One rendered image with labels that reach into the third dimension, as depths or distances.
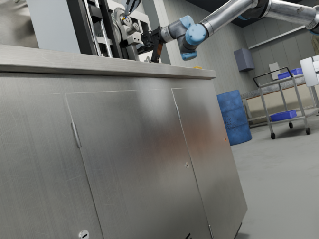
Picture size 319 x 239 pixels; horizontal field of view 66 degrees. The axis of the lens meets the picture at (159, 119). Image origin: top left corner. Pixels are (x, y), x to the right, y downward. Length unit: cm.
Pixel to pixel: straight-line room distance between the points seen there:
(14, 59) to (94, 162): 26
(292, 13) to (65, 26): 107
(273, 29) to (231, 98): 578
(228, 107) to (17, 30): 356
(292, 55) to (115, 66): 911
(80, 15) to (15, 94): 49
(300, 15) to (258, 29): 850
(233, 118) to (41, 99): 397
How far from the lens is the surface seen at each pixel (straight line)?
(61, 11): 115
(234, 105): 438
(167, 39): 126
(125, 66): 71
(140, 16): 227
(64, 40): 112
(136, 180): 68
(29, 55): 53
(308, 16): 151
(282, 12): 144
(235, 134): 437
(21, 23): 139
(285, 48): 969
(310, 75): 93
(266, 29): 990
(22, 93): 53
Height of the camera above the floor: 70
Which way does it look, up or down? 1 degrees up
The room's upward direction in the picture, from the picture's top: 15 degrees counter-clockwise
